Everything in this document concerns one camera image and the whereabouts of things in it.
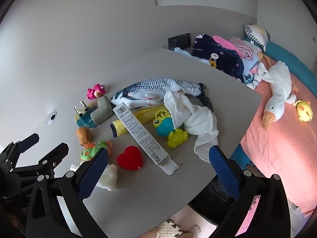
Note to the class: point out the pink bed sheet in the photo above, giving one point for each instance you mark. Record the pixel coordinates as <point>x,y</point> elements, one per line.
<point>277,158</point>

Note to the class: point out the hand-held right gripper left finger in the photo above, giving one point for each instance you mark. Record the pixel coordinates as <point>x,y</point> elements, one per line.
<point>92,176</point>

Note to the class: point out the mauve clothes pile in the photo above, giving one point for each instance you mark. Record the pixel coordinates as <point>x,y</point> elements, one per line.
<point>244,49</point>

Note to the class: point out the yellow pouch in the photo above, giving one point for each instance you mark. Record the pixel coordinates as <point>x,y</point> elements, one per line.
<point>146,115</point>

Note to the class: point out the yellow frog toy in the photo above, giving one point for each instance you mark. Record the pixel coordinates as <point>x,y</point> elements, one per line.
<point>177,138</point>

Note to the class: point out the teal blanket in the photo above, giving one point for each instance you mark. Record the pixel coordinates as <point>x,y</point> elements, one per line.
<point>284,52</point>

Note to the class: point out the person's foot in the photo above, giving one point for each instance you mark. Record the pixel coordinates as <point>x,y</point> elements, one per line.
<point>195,231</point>

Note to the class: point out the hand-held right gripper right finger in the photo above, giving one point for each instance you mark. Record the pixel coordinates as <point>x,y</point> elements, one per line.
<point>224,172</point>

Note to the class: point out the white towel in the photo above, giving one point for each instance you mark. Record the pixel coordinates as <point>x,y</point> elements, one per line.
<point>198,121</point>

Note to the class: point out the blue and green frog toy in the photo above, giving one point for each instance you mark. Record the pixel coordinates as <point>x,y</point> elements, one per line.
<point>164,129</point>

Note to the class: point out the pink toy figure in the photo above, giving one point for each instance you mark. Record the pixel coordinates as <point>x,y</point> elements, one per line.
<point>95,91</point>

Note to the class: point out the black wall panel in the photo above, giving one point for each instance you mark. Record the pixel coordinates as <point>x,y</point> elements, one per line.
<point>178,41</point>

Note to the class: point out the red heart toy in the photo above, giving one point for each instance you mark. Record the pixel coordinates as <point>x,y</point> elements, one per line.
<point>130,158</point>

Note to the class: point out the white squishy toy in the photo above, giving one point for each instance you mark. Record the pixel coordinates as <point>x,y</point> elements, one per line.
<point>110,177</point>

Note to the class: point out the teal toy holder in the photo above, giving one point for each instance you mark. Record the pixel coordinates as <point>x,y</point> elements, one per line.
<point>85,122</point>

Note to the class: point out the green and orange toy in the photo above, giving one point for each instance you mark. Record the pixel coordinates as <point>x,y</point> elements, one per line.
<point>88,153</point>

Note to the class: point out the white cartoon print cloth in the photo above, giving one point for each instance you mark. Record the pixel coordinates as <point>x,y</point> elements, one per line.
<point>251,80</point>

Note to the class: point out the fish plush toy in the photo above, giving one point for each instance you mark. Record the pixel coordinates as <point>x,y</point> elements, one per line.
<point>153,86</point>

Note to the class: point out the pink fleece cloth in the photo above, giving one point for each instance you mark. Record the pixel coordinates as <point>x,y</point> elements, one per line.
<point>223,41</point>

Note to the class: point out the grey bent foam piece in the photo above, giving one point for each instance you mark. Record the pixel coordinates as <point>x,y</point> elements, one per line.
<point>101,114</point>

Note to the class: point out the black trash bin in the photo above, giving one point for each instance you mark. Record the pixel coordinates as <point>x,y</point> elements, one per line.
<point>213,200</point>

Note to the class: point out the yellow chick plush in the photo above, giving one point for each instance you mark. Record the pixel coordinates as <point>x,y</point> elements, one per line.
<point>304,110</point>

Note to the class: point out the light blue cloth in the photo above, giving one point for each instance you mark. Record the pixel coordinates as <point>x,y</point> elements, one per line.
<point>183,53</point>

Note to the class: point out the light blue knit blanket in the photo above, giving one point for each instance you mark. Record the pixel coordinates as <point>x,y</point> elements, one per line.
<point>249,65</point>

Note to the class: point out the navy printed blanket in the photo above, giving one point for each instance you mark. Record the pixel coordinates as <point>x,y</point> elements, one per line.
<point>218,52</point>

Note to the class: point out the white goose plush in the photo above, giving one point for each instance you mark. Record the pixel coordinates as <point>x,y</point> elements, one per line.
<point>279,84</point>

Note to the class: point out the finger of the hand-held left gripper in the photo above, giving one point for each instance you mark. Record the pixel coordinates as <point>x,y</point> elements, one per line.
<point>27,141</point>
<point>58,151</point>

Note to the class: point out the puzzle foam floor mat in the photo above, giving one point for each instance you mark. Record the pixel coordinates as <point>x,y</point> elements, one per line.
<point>171,229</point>

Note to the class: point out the patchwork pillow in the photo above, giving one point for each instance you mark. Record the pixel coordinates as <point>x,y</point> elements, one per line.
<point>257,33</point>

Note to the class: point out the brown toy figure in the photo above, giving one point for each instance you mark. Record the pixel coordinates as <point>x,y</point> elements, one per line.
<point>83,133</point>

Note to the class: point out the long grey cardboard box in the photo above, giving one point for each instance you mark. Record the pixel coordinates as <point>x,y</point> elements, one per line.
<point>141,131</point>

